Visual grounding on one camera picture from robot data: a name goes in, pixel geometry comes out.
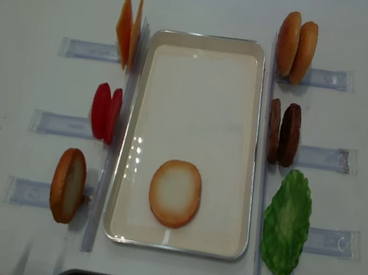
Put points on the green lettuce leaf front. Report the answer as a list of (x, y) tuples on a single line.
[(286, 224)]

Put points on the bread slice on tray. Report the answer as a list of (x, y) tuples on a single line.
[(175, 192)]

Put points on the red tomato slice right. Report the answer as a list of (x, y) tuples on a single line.
[(113, 115)]

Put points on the red tomato slice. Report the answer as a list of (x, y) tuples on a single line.
[(113, 115), (99, 110)]

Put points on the red tomato slice left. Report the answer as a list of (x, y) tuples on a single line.
[(99, 110)]

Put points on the brown meat patty right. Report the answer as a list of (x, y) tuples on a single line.
[(289, 135)]

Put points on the orange cheese slice right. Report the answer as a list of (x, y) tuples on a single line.
[(135, 35)]

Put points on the orange cheese slice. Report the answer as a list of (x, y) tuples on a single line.
[(135, 35), (123, 31)]

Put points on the standing bread slice left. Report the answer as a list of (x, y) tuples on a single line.
[(68, 185)]

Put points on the orange cheese slice left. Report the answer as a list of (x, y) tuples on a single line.
[(123, 31)]

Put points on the clear tomato holder strip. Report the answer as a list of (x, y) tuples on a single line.
[(58, 124)]

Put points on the clear cheese holder strip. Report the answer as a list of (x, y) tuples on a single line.
[(73, 48)]

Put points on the clear bread holder strip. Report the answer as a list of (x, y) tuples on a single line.
[(21, 191)]

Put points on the clear lettuce holder strip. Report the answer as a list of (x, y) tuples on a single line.
[(334, 243)]

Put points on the white metal tray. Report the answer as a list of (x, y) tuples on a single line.
[(198, 103)]

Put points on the clear patty holder strip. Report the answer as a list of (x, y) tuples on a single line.
[(336, 160)]

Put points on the bun slice left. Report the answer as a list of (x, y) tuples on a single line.
[(287, 42)]

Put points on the bun slice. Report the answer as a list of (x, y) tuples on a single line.
[(305, 52), (287, 42)]

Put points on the bun slice right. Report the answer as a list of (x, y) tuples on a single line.
[(305, 52)]

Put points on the clear bun holder strip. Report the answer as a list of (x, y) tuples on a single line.
[(335, 80)]

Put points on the clear holder rail left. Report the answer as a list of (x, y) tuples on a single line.
[(114, 152)]

